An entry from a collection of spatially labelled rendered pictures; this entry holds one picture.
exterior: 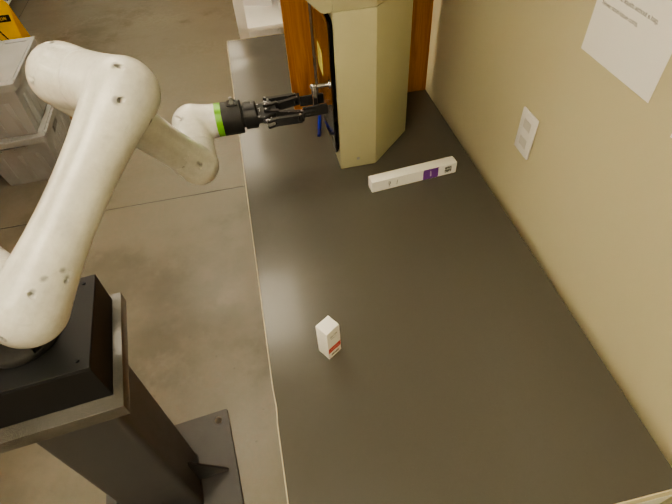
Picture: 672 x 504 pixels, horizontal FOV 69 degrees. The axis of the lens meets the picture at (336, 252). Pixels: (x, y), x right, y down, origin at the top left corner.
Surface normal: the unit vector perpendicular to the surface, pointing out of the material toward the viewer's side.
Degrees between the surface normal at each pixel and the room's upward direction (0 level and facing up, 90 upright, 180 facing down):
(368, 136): 90
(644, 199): 90
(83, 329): 4
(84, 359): 4
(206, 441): 0
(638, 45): 90
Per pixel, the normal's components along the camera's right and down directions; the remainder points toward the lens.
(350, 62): 0.21, 0.72
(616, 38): -0.98, 0.18
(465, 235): -0.05, -0.67
